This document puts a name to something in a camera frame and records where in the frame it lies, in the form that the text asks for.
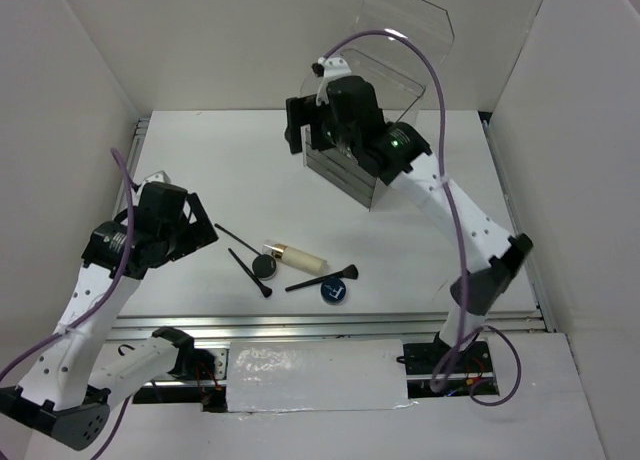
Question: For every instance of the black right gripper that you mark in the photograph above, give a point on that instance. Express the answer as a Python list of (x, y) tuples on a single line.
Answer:
[(305, 110)]

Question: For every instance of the black round compact jar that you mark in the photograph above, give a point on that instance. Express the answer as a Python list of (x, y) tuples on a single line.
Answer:
[(264, 267)]

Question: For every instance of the black small makeup brush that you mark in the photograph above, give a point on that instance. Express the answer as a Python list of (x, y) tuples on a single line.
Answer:
[(265, 290)]

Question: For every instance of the black thin makeup brush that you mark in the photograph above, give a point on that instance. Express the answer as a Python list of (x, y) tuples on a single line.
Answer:
[(237, 239)]

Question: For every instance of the blue round jar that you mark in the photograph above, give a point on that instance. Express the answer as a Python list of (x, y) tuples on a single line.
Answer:
[(333, 291)]

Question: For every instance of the black fan makeup brush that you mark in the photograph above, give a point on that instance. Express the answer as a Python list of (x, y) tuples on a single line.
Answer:
[(349, 272)]

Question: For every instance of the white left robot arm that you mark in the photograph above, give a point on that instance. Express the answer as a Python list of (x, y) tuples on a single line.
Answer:
[(64, 395)]

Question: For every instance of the clear acrylic makeup organizer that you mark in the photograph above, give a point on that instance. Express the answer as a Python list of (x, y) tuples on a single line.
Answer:
[(399, 76)]

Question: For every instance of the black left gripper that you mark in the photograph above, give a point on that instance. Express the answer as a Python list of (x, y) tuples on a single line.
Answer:
[(199, 232)]

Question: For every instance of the cream foundation bottle gold collar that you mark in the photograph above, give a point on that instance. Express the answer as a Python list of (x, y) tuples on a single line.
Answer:
[(295, 258)]

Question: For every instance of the aluminium frame rail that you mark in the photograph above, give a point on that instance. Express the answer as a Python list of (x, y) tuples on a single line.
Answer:
[(222, 328)]

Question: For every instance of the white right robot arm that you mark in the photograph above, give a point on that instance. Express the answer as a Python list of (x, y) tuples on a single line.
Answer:
[(491, 257)]

